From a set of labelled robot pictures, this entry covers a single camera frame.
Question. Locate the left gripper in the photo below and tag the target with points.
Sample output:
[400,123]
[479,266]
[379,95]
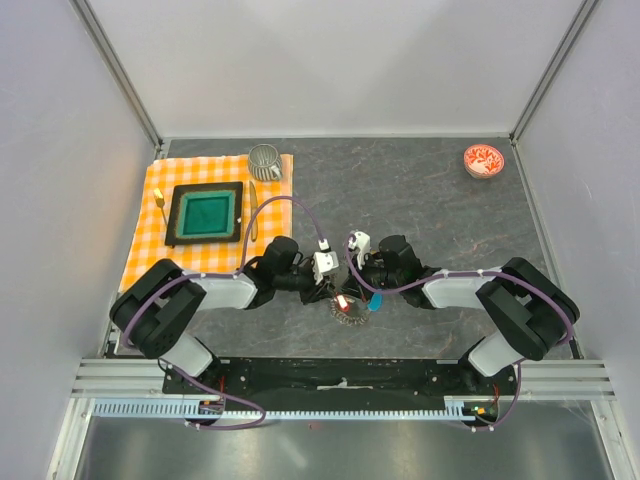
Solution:
[316,292]

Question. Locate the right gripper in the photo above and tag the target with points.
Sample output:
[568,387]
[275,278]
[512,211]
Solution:
[354,288]

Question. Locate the red key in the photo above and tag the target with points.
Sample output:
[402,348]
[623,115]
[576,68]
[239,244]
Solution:
[342,303]

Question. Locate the blue keyring with metal rings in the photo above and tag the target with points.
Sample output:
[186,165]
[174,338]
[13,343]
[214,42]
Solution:
[359,312]

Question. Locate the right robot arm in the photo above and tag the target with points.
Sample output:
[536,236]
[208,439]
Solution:
[530,313]

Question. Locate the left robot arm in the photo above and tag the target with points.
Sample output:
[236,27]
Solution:
[154,313]

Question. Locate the orange checkered cloth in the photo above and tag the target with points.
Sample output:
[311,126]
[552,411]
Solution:
[148,245]

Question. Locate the grey striped mug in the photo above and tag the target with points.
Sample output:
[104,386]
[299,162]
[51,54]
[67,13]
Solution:
[265,163]

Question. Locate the green square plate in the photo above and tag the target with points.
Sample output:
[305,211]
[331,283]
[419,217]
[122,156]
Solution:
[205,214]

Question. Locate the red patterned bowl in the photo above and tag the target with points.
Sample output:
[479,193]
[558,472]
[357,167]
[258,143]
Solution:
[483,161]

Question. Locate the gold fork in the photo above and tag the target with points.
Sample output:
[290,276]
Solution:
[160,203]

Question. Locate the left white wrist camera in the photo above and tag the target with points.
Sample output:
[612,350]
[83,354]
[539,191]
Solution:
[325,261]

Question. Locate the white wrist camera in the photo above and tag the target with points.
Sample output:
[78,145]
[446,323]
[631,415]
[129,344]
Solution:
[325,261]
[360,243]

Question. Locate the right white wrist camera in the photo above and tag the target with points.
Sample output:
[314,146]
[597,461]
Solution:
[360,243]

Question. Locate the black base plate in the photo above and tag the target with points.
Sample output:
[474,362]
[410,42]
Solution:
[342,385]

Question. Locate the wooden handled knife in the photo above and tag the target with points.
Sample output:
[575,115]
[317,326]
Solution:
[254,207]

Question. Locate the grey cable duct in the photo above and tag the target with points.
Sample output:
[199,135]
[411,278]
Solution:
[195,410]

